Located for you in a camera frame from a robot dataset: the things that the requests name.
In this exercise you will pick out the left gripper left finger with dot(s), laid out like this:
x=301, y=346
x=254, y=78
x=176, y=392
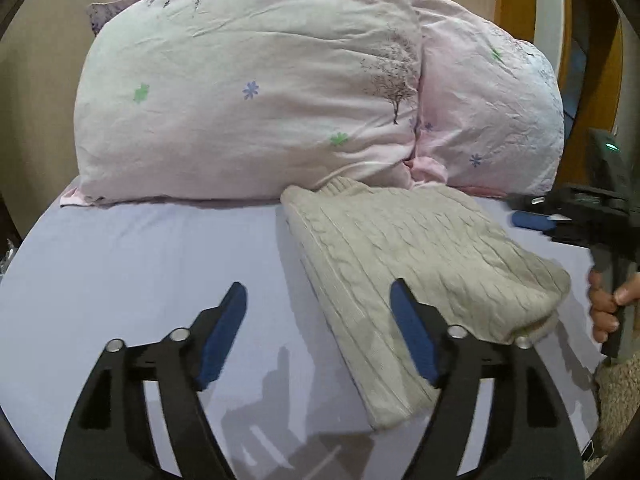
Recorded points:
x=139, y=415

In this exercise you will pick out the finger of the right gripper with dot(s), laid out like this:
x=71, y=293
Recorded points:
x=526, y=202
x=533, y=222

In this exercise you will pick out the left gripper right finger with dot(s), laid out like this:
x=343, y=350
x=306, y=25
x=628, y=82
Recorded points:
x=498, y=414

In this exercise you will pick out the beige cable-knit sweater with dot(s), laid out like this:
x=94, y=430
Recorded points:
x=356, y=241

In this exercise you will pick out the right hand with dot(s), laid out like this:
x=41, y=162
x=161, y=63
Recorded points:
x=604, y=305

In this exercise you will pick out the pink floral pillow right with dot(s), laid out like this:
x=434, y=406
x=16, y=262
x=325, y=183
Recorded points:
x=490, y=119

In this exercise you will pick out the pink floral pillow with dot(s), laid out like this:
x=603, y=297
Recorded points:
x=490, y=119
x=239, y=99

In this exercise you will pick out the pink floral pillow left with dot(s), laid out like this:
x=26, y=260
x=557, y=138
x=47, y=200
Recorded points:
x=239, y=99

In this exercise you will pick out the wooden door frame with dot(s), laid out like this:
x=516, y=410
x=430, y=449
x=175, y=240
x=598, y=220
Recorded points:
x=587, y=43

